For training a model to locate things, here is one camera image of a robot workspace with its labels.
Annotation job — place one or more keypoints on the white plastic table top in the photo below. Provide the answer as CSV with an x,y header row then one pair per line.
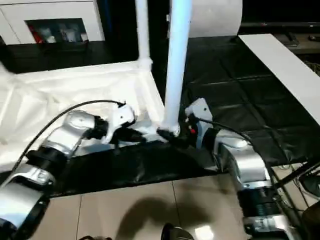
x,y
62,87

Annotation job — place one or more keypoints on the black robot left foot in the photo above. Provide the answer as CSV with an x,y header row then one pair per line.
x,y
95,238

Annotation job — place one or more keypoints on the black robot foot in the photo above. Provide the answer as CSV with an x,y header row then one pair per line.
x,y
95,238
176,232

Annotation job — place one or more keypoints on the white flat board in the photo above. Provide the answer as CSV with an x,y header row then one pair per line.
x,y
282,67

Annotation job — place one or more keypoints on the black sofa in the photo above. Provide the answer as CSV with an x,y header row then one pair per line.
x,y
120,25

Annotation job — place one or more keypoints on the white sideboard cabinet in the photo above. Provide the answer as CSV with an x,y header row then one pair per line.
x,y
50,15

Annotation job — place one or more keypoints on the red packet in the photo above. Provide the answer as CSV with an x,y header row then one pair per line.
x,y
35,35

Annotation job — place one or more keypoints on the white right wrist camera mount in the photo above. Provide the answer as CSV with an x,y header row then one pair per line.
x,y
200,112

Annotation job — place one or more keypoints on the black floor stand foot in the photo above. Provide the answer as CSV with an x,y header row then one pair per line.
x,y
297,175

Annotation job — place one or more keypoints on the dark low tv bench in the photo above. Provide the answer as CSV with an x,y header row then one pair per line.
x,y
305,42

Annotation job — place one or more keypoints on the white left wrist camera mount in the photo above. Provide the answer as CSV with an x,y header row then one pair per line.
x,y
122,117

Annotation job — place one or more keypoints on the black robot right foot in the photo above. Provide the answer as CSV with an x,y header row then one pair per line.
x,y
176,232

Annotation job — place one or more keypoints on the black television with red logo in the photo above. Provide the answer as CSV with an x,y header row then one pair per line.
x,y
280,24

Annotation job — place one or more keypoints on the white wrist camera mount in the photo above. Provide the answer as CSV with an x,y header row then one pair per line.
x,y
200,112
122,117

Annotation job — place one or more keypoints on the white plastic table leg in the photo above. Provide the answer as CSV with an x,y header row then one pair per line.
x,y
5,67
177,62
143,30

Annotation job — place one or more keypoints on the small white jar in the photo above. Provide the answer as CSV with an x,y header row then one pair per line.
x,y
84,37

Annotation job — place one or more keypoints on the black wifi router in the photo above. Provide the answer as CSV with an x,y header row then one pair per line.
x,y
311,185

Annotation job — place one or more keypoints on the black work mat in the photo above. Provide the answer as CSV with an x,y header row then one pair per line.
x,y
237,87

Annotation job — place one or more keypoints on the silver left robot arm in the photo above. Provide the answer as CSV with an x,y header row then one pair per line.
x,y
57,145

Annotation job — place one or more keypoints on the black remote control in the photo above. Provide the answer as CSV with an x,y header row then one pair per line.
x,y
314,38

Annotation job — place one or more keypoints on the dark brown textured stool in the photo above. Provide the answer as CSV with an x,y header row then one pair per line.
x,y
312,220

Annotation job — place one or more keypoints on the grey cushion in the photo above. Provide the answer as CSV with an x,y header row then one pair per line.
x,y
215,17

